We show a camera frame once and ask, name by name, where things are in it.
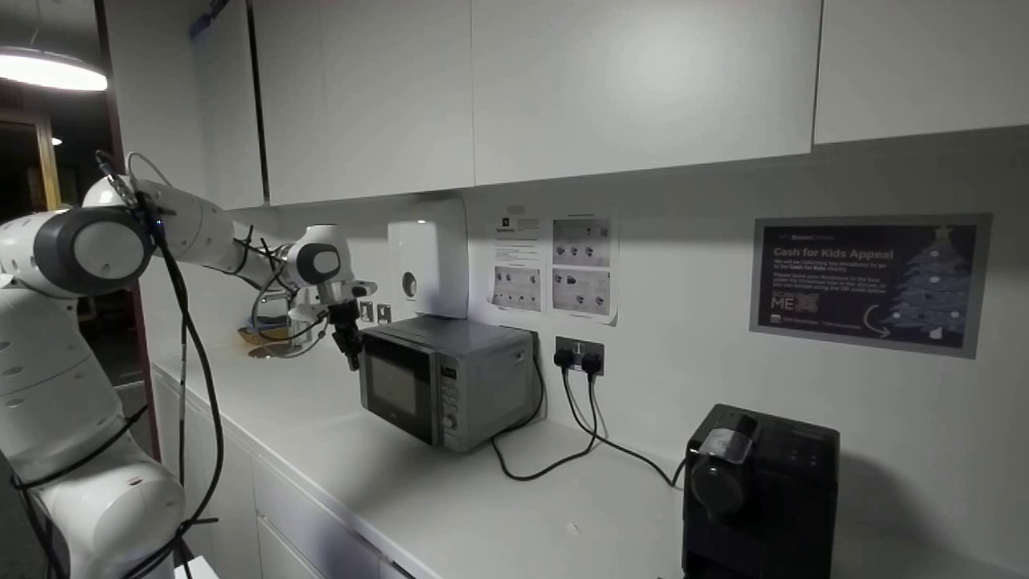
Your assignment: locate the white paper towel dispenser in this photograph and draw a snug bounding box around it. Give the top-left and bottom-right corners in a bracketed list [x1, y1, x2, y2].
[387, 214, 443, 319]

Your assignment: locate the round ceiling light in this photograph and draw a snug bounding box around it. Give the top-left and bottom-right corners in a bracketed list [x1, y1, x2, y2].
[0, 43, 112, 96]

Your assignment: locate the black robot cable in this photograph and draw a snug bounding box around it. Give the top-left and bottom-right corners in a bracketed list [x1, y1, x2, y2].
[11, 149, 324, 579]

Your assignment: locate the silver microwave oven body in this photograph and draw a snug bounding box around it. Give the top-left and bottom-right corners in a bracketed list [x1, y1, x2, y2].
[357, 312, 546, 457]

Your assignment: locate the black coffee machine cable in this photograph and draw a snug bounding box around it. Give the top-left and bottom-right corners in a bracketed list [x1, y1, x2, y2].
[575, 348, 691, 493]

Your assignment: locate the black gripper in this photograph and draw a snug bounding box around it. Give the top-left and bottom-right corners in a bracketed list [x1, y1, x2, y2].
[324, 300, 370, 374]

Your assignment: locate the white laminated instruction sheet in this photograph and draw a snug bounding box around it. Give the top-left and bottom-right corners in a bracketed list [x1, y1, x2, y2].
[488, 208, 551, 316]
[551, 214, 616, 322]

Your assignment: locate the white upper cabinet door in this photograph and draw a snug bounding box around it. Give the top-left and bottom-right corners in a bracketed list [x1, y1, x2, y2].
[252, 0, 479, 207]
[815, 0, 1029, 149]
[468, 0, 828, 187]

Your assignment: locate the black coffee machine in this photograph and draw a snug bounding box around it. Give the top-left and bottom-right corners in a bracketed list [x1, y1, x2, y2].
[682, 403, 847, 579]

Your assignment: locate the wooden door frame post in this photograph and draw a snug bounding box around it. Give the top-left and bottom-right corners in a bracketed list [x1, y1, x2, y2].
[28, 109, 63, 211]

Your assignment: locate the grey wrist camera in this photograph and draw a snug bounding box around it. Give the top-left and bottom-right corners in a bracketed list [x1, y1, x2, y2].
[318, 277, 381, 310]

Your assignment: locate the silver microwave oven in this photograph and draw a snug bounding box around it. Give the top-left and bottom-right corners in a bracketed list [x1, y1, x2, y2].
[357, 328, 443, 446]

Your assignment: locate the white base cabinet unit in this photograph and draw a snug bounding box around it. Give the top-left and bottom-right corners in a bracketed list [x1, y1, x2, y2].
[147, 364, 414, 579]

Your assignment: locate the dark framed wall poster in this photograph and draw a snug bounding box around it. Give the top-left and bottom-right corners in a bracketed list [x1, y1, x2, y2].
[749, 211, 995, 364]

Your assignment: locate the double wall power socket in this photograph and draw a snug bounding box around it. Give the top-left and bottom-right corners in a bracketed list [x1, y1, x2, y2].
[551, 335, 611, 378]

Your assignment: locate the black microwave power cable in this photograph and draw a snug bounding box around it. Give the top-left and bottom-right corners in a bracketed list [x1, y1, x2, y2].
[488, 348, 606, 486]

